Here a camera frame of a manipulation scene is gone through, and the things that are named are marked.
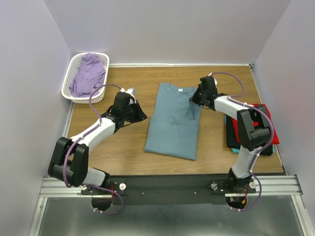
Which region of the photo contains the blue-grey t shirt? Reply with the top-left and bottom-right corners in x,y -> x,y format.
144,83 -> 201,160

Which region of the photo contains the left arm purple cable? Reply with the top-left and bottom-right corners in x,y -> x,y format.
63,84 -> 125,215

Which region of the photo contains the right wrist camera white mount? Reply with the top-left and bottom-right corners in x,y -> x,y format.
208,73 -> 218,86

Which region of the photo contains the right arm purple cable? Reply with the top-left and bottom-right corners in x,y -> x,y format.
208,71 -> 276,212

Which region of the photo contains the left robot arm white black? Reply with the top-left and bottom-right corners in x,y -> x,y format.
48,88 -> 147,194

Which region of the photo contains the white perforated plastic basket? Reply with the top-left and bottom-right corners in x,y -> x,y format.
61,53 -> 110,104

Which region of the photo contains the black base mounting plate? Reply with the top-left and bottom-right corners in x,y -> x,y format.
81,174 -> 256,210

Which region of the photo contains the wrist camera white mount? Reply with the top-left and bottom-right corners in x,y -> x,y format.
208,73 -> 218,86
120,88 -> 137,104

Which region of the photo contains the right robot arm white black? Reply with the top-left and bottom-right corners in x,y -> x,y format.
190,74 -> 275,193

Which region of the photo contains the folded black t shirt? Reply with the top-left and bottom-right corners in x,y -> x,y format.
224,116 -> 275,156

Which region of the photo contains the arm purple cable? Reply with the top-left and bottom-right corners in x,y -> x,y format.
208,71 -> 276,212
63,84 -> 125,215

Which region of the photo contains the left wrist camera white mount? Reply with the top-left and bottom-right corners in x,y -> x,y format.
120,88 -> 137,104

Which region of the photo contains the aluminium extrusion frame rail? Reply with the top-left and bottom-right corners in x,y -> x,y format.
28,103 -> 315,236

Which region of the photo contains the purple t shirt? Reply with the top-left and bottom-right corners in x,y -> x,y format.
69,53 -> 106,97

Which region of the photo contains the folded red t shirt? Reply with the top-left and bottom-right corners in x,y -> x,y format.
232,104 -> 280,150

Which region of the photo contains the folded teal t shirt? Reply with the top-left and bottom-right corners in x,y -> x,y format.
231,148 -> 240,153

